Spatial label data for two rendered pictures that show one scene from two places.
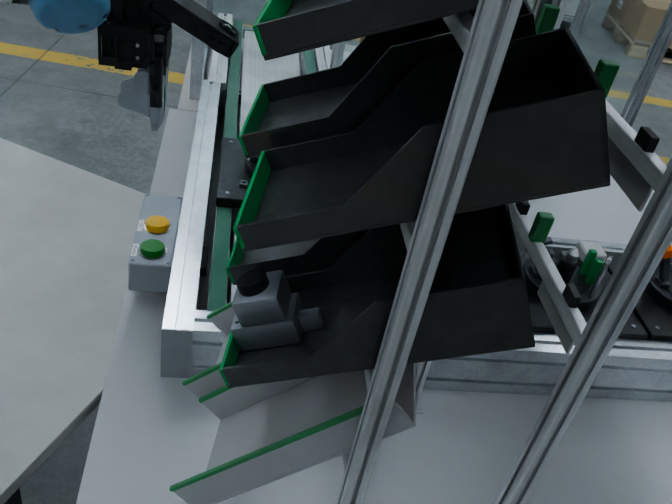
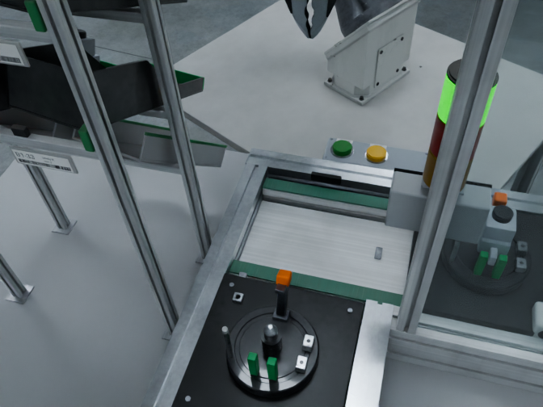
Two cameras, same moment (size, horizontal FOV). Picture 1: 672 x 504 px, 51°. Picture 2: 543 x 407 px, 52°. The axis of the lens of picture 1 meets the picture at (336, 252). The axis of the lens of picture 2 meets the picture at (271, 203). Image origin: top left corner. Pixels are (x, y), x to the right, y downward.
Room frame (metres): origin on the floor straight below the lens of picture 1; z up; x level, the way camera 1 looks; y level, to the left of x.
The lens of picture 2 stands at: (1.19, -0.48, 1.75)
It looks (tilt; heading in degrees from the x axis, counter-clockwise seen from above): 49 degrees down; 121
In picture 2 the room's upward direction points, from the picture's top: 4 degrees counter-clockwise
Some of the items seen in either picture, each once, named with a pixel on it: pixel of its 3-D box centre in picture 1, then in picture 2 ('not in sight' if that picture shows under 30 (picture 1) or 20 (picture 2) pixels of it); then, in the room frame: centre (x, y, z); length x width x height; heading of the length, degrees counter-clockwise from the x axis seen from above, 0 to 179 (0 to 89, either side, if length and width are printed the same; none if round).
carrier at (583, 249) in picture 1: (568, 266); not in sight; (1.03, -0.41, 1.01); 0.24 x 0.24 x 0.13; 12
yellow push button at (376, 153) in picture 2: (157, 226); (376, 154); (0.97, 0.31, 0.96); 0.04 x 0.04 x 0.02
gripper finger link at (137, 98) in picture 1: (140, 101); (304, 6); (0.82, 0.29, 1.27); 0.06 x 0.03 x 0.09; 102
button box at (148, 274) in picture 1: (157, 240); (374, 165); (0.97, 0.31, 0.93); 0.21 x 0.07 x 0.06; 12
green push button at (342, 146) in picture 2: (152, 250); (342, 149); (0.90, 0.30, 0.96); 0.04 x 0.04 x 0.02
